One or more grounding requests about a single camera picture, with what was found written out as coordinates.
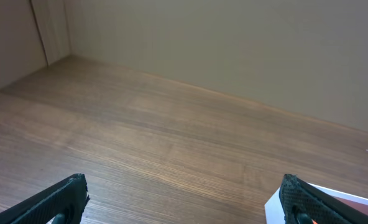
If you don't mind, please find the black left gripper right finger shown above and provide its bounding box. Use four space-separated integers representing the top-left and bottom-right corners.
279 174 368 224

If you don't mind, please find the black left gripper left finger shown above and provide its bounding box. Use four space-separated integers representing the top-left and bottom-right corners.
0 174 90 224

